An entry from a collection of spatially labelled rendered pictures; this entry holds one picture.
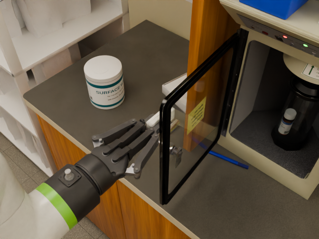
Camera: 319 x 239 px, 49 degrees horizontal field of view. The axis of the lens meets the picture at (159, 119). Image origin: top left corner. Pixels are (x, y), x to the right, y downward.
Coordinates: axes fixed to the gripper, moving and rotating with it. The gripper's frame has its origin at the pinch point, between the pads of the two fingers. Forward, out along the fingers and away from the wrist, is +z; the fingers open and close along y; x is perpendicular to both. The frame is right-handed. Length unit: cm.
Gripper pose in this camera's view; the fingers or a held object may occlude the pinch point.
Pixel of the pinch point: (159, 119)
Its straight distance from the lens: 73.3
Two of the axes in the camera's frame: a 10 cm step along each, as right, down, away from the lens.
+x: 0.0, 6.7, 7.4
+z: 6.6, -5.6, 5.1
